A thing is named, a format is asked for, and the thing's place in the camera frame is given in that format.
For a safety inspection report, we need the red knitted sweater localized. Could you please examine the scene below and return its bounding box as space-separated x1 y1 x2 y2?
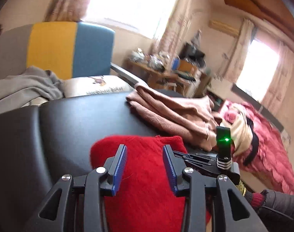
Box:
90 136 186 232

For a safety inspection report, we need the dark jacket forearm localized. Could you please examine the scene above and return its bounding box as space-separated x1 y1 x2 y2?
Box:
244 190 294 232

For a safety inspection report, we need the white printed cushion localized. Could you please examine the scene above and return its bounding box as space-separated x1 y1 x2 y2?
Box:
62 75 133 98

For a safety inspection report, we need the cluttered wooden desk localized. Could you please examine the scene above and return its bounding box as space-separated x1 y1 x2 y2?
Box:
124 43 206 97

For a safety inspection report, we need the grey yellow blue chair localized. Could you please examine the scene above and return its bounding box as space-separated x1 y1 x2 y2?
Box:
0 22 143 85

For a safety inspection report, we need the grey cloth garment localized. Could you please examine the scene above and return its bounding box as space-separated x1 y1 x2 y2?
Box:
0 66 63 114

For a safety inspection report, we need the beige window curtain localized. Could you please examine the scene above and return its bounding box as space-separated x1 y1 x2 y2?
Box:
45 0 294 112

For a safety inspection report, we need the black tracker camera module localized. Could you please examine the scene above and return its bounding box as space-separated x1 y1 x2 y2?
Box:
216 126 232 170

